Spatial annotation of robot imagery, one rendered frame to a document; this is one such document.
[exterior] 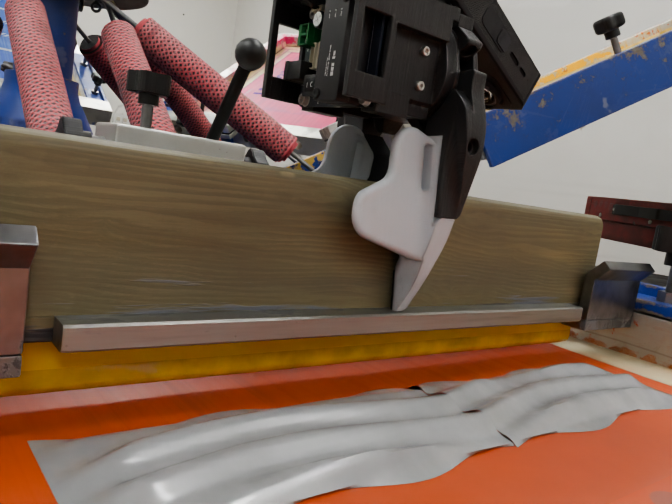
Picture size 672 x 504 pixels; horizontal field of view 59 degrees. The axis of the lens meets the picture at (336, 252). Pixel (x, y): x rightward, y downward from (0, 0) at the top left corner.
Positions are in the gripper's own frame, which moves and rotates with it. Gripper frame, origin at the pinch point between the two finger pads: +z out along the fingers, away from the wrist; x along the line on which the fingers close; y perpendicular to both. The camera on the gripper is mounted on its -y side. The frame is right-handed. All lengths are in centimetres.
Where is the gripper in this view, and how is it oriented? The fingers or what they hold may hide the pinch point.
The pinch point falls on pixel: (383, 277)
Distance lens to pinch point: 33.7
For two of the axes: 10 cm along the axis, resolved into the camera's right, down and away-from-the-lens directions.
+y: -7.8, -0.3, -6.3
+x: 6.1, 1.9, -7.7
